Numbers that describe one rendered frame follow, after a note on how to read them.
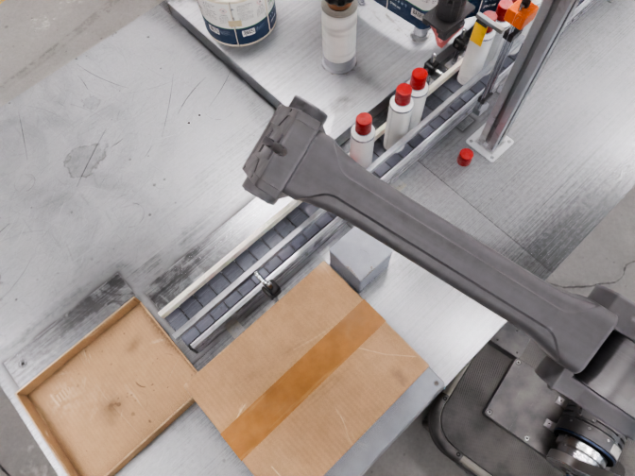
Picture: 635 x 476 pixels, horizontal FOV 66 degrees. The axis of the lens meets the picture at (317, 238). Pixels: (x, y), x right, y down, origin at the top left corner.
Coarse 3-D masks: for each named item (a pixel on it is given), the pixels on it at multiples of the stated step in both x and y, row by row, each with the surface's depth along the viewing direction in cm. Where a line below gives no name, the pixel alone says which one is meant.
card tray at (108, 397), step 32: (128, 320) 110; (64, 352) 104; (96, 352) 107; (128, 352) 107; (160, 352) 107; (32, 384) 103; (64, 384) 105; (96, 384) 104; (128, 384) 104; (160, 384) 104; (32, 416) 99; (64, 416) 102; (96, 416) 102; (128, 416) 102; (160, 416) 102; (64, 448) 100; (96, 448) 100; (128, 448) 99
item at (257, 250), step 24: (456, 72) 127; (432, 96) 124; (408, 144) 119; (384, 168) 117; (288, 216) 113; (264, 240) 111; (240, 264) 109; (216, 288) 107; (240, 288) 107; (192, 312) 105; (216, 312) 105; (192, 336) 103
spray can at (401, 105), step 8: (400, 88) 101; (408, 88) 101; (392, 96) 105; (400, 96) 101; (408, 96) 101; (392, 104) 104; (400, 104) 103; (408, 104) 103; (392, 112) 105; (400, 112) 104; (408, 112) 104; (392, 120) 107; (400, 120) 106; (408, 120) 107; (392, 128) 110; (400, 128) 109; (392, 136) 112; (400, 136) 112; (384, 144) 118; (392, 144) 115
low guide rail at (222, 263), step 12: (432, 84) 122; (384, 132) 119; (288, 204) 110; (276, 216) 109; (264, 228) 108; (252, 240) 108; (240, 252) 107; (216, 264) 105; (204, 276) 104; (192, 288) 103; (180, 300) 103; (168, 312) 102
